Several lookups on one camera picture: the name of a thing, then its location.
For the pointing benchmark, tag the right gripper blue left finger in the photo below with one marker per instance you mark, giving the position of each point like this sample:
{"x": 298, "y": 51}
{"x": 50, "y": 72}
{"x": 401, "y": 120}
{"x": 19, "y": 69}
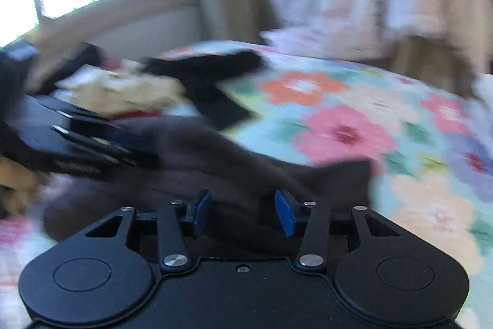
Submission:
{"x": 196, "y": 216}

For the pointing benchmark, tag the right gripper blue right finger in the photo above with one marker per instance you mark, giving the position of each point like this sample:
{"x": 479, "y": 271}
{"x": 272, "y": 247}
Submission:
{"x": 292, "y": 215}

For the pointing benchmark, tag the dark purple knit sweater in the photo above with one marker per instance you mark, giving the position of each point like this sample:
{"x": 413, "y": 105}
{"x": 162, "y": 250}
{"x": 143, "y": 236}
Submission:
{"x": 195, "y": 157}

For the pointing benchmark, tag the beige garment on bed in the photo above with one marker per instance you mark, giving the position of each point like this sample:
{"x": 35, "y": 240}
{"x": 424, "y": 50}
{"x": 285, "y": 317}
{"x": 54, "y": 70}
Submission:
{"x": 111, "y": 94}

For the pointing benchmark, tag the black garment on bed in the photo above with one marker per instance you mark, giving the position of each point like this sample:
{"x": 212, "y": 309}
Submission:
{"x": 200, "y": 77}

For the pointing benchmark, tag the floral fleece blanket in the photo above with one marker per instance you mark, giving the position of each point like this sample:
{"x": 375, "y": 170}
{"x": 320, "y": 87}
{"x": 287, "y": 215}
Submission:
{"x": 431, "y": 152}

